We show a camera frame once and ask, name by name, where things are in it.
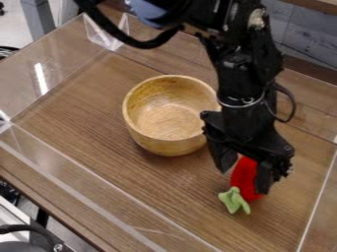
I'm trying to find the black metal bracket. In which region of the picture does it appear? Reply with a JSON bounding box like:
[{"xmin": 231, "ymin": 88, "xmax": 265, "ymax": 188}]
[{"xmin": 30, "ymin": 220, "xmax": 77, "ymax": 252}]

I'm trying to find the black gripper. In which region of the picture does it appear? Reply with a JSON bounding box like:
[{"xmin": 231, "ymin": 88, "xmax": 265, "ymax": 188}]
[{"xmin": 201, "ymin": 102, "xmax": 296, "ymax": 195}]

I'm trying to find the clear acrylic corner bracket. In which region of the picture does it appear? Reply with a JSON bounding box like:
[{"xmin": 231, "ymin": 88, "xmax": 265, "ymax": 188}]
[{"xmin": 83, "ymin": 13, "xmax": 129, "ymax": 51}]

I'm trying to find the black cable bottom left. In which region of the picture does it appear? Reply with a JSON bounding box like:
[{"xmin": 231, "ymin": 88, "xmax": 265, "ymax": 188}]
[{"xmin": 0, "ymin": 223, "xmax": 45, "ymax": 252}]

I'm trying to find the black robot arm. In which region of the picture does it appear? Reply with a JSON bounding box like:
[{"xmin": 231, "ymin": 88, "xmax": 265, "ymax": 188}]
[{"xmin": 74, "ymin": 0, "xmax": 296, "ymax": 194}]

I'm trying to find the clear acrylic tray enclosure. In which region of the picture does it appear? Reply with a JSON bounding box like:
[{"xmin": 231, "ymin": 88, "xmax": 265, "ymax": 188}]
[{"xmin": 0, "ymin": 19, "xmax": 337, "ymax": 252}]

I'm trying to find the black table leg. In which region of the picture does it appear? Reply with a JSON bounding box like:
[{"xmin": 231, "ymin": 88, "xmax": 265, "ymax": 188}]
[{"xmin": 37, "ymin": 209, "xmax": 49, "ymax": 227}]

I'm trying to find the red plush strawberry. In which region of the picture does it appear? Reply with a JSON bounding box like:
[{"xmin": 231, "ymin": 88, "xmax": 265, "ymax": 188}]
[{"xmin": 219, "ymin": 157, "xmax": 264, "ymax": 215}]

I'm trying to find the wooden bowl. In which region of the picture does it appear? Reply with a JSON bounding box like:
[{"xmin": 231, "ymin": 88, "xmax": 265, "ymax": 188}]
[{"xmin": 124, "ymin": 75, "xmax": 220, "ymax": 157}]

